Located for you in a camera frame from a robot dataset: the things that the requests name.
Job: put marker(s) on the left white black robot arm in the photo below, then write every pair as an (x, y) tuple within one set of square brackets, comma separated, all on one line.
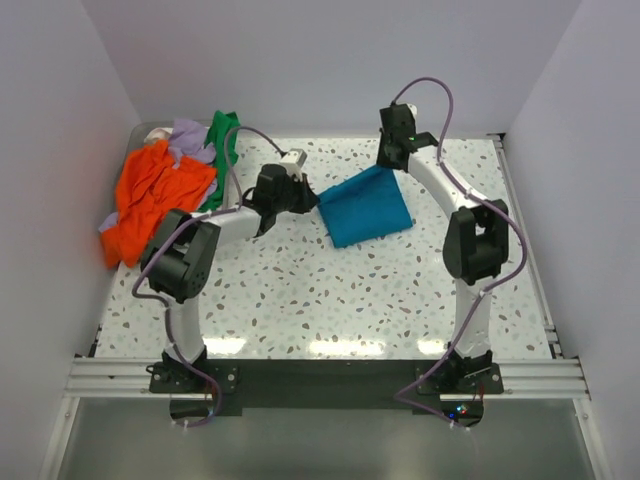
[(177, 262)]

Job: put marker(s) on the orange t shirt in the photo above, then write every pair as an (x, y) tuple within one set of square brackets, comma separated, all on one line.
[(126, 243)]

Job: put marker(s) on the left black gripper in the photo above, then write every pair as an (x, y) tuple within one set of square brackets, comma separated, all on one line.
[(307, 199)]

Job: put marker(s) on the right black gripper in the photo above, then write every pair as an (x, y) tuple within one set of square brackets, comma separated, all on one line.
[(382, 160)]

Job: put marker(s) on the aluminium frame rail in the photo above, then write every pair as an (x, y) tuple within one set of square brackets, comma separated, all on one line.
[(522, 379)]

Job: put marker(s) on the green t shirt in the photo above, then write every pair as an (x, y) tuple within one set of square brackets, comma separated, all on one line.
[(219, 136)]

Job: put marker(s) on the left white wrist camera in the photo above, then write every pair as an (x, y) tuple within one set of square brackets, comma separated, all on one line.
[(293, 161)]

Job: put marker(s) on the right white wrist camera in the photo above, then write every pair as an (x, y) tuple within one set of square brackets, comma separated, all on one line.
[(413, 108)]

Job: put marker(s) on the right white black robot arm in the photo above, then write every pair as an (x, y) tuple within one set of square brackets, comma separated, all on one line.
[(476, 242)]

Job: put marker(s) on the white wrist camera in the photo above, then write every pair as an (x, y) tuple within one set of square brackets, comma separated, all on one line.
[(413, 108), (293, 161)]

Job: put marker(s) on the lilac t shirt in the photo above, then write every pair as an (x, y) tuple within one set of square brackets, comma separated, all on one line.
[(192, 137)]

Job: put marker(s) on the pale pink t shirt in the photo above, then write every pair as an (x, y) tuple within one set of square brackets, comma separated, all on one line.
[(158, 134)]

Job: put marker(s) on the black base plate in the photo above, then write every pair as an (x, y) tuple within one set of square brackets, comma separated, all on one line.
[(282, 384)]

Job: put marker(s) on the clear plastic bin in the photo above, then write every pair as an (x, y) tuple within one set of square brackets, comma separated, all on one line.
[(138, 136)]

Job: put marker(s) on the blue t shirt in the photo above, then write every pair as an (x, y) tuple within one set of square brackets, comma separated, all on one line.
[(366, 206)]

